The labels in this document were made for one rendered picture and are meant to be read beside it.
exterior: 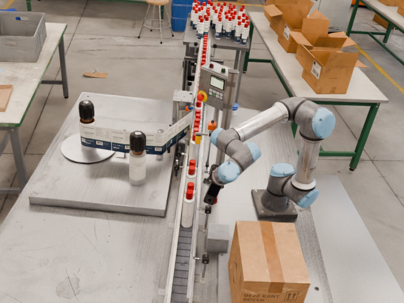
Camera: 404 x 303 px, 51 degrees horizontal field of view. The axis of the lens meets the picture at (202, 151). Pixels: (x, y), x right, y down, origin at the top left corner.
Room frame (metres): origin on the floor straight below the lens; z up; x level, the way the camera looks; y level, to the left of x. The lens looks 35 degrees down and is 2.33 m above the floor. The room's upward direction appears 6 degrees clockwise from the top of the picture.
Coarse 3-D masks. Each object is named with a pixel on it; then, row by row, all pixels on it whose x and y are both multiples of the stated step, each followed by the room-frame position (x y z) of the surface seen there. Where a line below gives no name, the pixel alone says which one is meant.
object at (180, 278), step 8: (184, 192) 1.69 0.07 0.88; (192, 224) 1.47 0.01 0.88; (184, 232) 1.41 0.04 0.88; (184, 240) 1.36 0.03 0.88; (184, 248) 1.31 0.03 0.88; (176, 256) 1.26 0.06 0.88; (184, 256) 1.27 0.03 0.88; (176, 264) 1.22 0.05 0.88; (184, 264) 1.22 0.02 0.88; (176, 272) 1.18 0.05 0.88; (184, 272) 1.18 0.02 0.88; (176, 280) 1.14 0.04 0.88; (184, 280) 1.14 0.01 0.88; (176, 288) 1.10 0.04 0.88; (184, 288) 1.10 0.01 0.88; (176, 296) 1.06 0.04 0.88; (184, 296) 1.06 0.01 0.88
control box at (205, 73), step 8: (208, 64) 1.97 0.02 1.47; (216, 64) 1.98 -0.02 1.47; (200, 72) 1.94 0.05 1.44; (208, 72) 1.91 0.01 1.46; (216, 72) 1.89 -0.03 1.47; (200, 80) 1.93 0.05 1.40; (208, 80) 1.91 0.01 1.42; (200, 88) 1.93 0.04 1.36; (208, 88) 1.90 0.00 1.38; (216, 88) 1.88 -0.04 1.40; (224, 88) 1.85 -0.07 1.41; (208, 96) 1.90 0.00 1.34; (224, 96) 1.85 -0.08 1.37; (208, 104) 1.90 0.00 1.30; (216, 104) 1.87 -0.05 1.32
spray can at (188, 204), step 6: (186, 192) 1.45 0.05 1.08; (192, 192) 1.46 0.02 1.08; (186, 198) 1.45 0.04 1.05; (192, 198) 1.46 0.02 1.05; (186, 204) 1.44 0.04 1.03; (192, 204) 1.45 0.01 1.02; (186, 210) 1.44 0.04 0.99; (192, 210) 1.45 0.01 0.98; (186, 216) 1.44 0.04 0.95; (192, 216) 1.46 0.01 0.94; (186, 222) 1.44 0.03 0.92
